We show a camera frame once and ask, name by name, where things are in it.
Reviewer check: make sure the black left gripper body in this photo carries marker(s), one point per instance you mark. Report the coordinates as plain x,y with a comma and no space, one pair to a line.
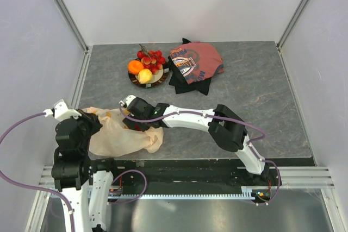
88,126

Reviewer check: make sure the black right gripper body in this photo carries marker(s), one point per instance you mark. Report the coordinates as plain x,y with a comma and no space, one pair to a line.
130,123

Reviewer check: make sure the beige banana print plastic bag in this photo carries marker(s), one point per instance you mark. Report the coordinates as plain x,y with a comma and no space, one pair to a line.
115,139

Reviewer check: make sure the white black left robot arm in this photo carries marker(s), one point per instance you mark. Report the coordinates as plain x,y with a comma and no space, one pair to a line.
84,183

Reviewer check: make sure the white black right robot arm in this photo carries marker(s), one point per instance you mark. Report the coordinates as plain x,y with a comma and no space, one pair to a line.
228,130

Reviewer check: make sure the yellow pear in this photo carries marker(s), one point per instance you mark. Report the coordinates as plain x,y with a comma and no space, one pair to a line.
145,76

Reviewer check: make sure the black fruit plate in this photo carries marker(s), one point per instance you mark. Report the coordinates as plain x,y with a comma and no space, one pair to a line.
156,80

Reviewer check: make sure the orange fruit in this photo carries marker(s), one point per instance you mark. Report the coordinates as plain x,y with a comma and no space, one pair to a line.
135,66

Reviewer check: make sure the black folded garment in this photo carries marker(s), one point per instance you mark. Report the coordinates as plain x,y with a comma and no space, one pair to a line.
181,86

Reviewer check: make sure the red cherry tomatoes cluster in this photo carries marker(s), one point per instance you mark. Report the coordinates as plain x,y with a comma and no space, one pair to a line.
152,60

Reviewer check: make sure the red printed folded t-shirt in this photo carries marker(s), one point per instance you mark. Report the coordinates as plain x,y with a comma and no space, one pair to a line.
195,61

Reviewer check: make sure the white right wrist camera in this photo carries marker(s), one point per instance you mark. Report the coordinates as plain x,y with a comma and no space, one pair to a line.
125,103

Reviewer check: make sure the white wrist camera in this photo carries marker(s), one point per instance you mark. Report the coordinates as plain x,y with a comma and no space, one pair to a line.
61,111
125,103

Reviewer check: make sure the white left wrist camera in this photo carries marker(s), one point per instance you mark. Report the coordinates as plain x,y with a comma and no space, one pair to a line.
61,111

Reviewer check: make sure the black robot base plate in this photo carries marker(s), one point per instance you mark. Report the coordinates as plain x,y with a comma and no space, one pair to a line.
119,166

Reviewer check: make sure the left aluminium frame post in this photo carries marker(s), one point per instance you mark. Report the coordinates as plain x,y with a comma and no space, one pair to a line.
71,24

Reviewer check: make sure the aluminium frame post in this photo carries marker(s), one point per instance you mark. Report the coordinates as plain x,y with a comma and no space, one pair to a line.
292,23
71,24

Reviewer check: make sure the grey slotted cable duct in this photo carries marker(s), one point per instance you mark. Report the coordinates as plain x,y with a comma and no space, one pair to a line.
246,194

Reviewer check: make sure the aluminium cross rail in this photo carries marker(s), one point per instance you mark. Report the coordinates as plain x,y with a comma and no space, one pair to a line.
291,177

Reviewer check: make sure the right aluminium frame post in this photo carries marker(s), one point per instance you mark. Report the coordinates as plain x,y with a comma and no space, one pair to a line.
292,23

